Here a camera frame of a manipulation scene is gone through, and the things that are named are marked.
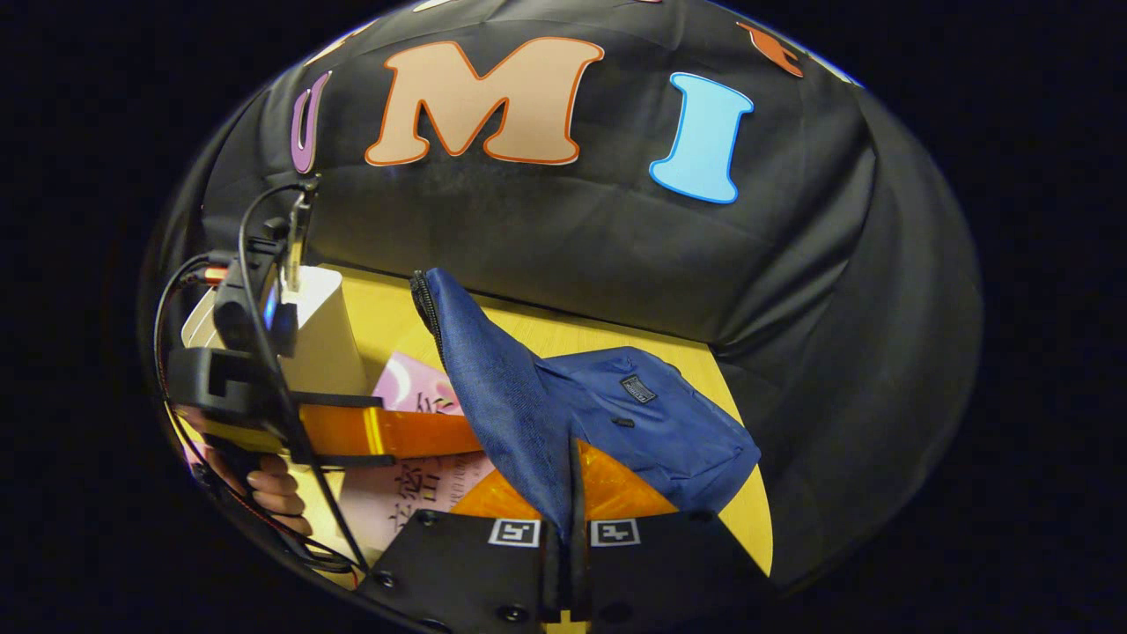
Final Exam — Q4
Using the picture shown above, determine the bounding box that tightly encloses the black backdrop cloth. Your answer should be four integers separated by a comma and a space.
145, 0, 983, 586

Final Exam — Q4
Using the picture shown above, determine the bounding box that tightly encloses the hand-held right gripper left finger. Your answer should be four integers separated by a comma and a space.
357, 438, 575, 634

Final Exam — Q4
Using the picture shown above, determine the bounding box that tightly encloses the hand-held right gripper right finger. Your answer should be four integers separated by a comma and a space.
568, 438, 776, 634

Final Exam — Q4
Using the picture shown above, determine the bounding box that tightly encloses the blue schoolbag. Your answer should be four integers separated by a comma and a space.
410, 269, 762, 534

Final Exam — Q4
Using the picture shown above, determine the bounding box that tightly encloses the pink book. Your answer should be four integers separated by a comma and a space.
339, 352, 498, 556

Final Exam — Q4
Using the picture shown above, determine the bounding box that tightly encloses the white bookshelf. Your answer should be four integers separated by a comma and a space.
180, 266, 369, 397

